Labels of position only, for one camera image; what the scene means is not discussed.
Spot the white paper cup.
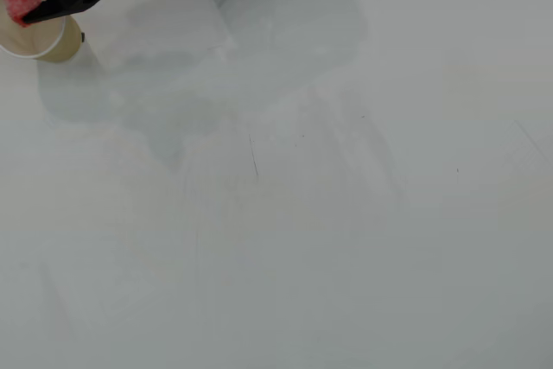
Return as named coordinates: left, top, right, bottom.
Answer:
left=0, top=0, right=83, bottom=64

